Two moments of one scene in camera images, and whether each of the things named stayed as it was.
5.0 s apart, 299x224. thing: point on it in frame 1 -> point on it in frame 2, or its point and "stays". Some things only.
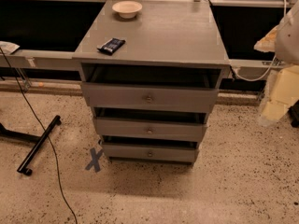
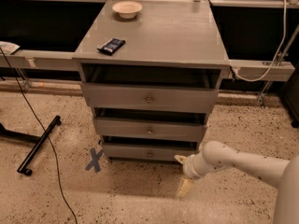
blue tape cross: x=95 y=159 stays
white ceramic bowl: x=127 y=9 stays
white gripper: x=288 y=42 -> x=189 y=169
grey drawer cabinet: x=151 y=68 stays
